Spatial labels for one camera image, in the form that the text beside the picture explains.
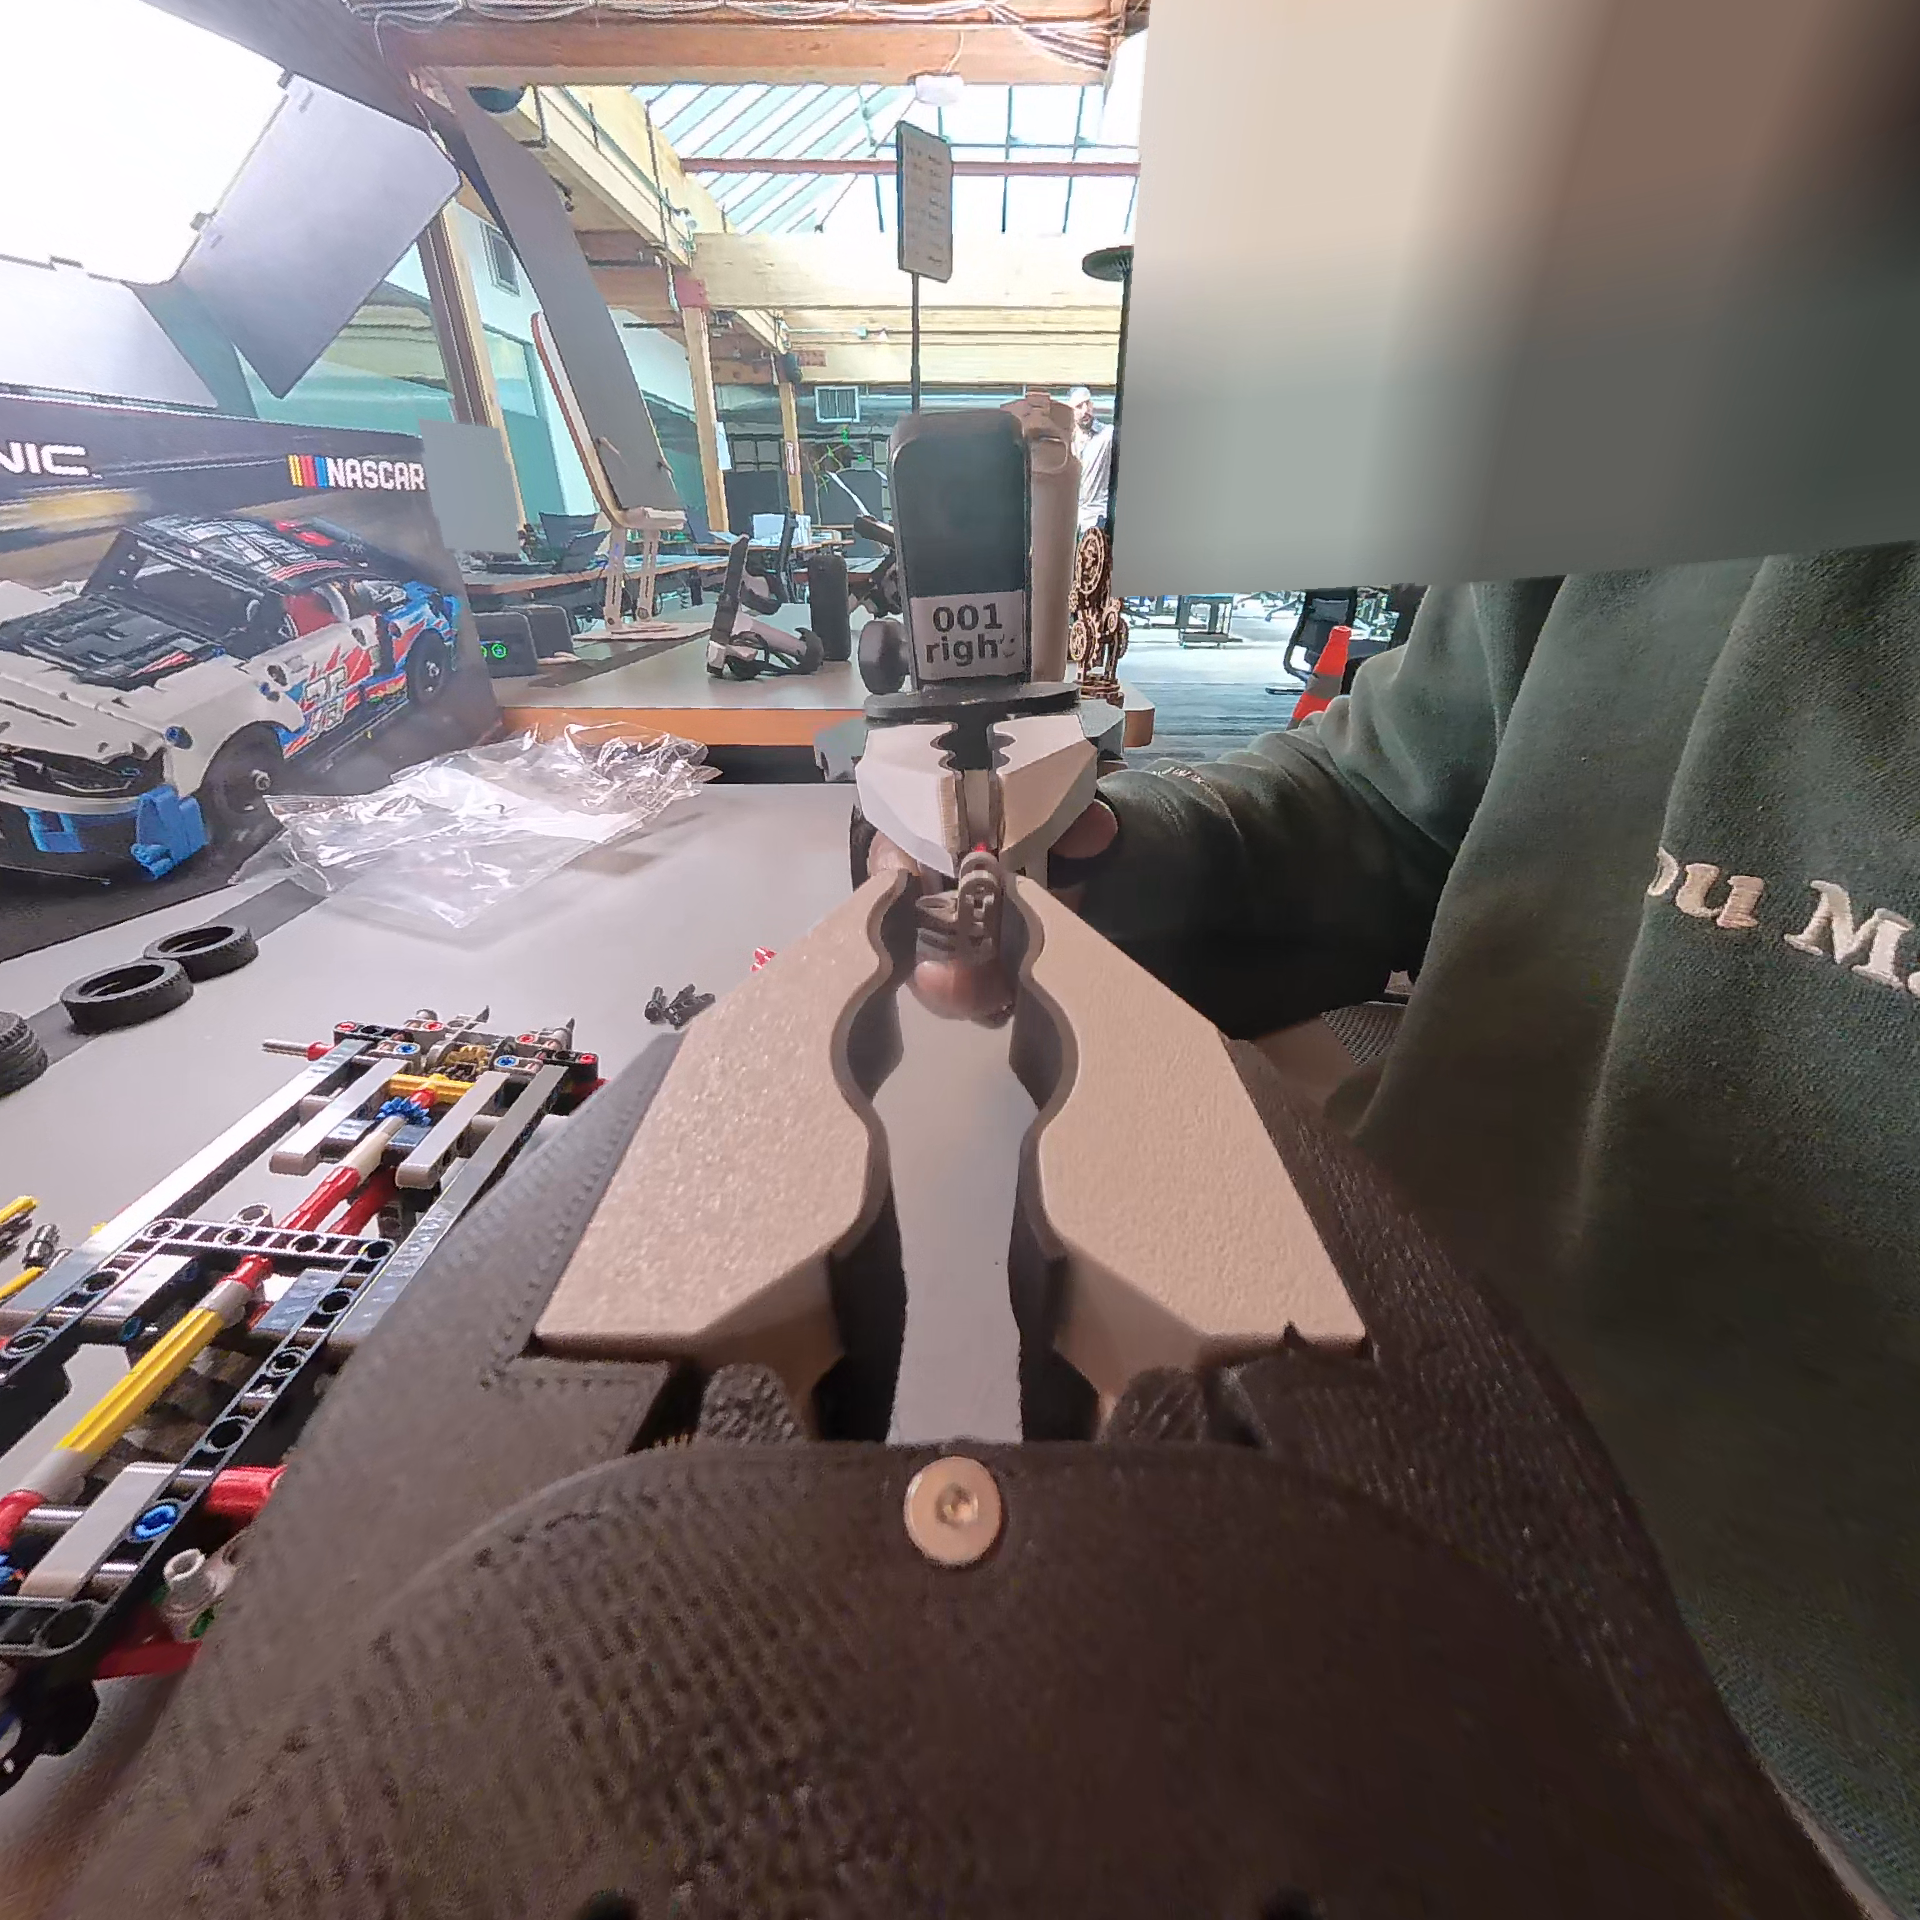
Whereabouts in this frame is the person's right hand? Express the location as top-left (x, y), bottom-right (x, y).
top-left (912, 791), bottom-right (1126, 1025)

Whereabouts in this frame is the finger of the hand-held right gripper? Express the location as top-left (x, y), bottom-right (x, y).
top-left (853, 726), bottom-right (970, 876)
top-left (981, 720), bottom-right (1100, 890)

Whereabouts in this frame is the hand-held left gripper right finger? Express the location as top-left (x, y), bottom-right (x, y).
top-left (1008, 873), bottom-right (1374, 1433)

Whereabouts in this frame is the sign on pole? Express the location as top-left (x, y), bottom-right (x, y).
top-left (894, 119), bottom-right (960, 410)

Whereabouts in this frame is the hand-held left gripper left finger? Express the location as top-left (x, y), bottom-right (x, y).
top-left (532, 873), bottom-right (901, 1433)

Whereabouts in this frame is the lego car chassis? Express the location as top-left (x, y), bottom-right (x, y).
top-left (0, 1003), bottom-right (610, 1793)

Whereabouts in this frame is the grey red lego connector assembly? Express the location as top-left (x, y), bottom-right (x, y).
top-left (912, 843), bottom-right (1009, 965)

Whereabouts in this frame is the clear plastic bag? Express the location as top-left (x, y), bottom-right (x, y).
top-left (274, 731), bottom-right (720, 935)

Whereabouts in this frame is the wooden table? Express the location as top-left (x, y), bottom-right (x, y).
top-left (464, 591), bottom-right (1159, 752)

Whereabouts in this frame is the lego set box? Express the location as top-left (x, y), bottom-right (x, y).
top-left (0, 74), bottom-right (508, 965)

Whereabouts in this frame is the wooden gear model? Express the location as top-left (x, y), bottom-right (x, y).
top-left (1063, 521), bottom-right (1130, 704)

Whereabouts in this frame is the black board on wooden easel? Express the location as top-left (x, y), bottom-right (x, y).
top-left (446, 86), bottom-right (700, 639)

